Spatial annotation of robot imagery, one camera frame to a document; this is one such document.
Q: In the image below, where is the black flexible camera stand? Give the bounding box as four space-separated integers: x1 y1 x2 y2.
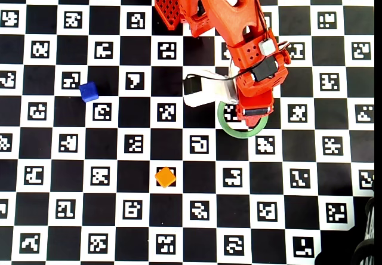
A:
352 184 382 265

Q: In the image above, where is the blue cube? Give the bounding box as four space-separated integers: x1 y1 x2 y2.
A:
78 81 100 103

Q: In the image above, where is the checkerboard marker mat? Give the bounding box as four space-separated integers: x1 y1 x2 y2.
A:
0 0 375 265

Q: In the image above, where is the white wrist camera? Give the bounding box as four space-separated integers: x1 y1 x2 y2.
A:
182 69 239 108

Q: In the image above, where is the orange cube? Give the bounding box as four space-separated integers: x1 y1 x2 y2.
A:
155 167 177 189

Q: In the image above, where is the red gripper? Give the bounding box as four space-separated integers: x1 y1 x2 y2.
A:
235 58 289 128

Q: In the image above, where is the green flat ring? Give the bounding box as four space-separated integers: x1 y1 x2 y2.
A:
217 100 269 140

